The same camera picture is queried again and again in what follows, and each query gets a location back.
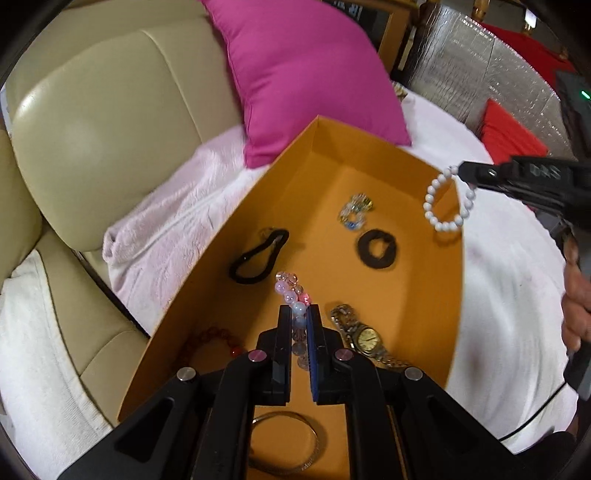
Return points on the person's right hand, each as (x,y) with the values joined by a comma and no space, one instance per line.
(579,300)

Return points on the white towel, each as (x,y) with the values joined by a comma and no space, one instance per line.
(37,369)

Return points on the red pillow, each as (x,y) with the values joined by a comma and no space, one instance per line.
(508,134)

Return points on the silver foil mat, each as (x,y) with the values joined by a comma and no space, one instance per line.
(452,69)

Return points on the pink pillow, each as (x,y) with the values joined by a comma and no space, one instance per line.
(300,69)

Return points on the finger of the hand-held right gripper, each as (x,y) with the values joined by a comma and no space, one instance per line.
(503,191)
(485,170)

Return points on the beige leather sofa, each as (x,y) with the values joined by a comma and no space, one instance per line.
(115,115)

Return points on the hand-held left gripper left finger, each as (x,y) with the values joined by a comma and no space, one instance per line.
(282,360)

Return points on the black scrunchie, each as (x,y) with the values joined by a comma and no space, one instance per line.
(364,254)

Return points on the orange cardboard box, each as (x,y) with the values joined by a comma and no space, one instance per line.
(323,184)

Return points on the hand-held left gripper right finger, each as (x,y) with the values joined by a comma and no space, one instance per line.
(315,360)

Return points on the patterned cloth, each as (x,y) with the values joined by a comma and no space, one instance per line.
(400,92)

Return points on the silver and gold wristwatch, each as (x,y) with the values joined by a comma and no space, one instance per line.
(367,339)

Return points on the red cloth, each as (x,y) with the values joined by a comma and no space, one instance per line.
(531,46)

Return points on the silver bangle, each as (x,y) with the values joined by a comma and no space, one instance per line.
(318,443)

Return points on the pale pink blanket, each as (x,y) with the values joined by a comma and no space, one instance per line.
(508,300)

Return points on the wooden cabinet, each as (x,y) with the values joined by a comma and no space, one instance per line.
(395,41)

